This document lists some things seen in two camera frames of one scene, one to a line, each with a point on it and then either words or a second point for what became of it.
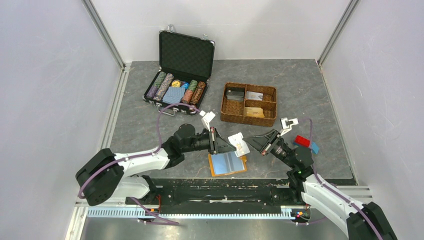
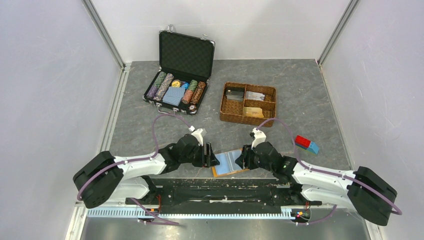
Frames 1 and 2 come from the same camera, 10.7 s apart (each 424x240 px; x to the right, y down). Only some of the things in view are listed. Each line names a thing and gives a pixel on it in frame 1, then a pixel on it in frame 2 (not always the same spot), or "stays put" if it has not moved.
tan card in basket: x=257 y=112 stays put
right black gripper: x=264 y=143 to x=245 y=159
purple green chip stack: x=157 y=82 stays put
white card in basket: x=252 y=95 stays put
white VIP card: x=242 y=148 to x=254 y=96
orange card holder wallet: x=227 y=163 stays put
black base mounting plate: x=219 y=196 stays put
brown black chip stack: x=198 y=93 stays put
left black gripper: x=217 y=144 to x=207 y=160
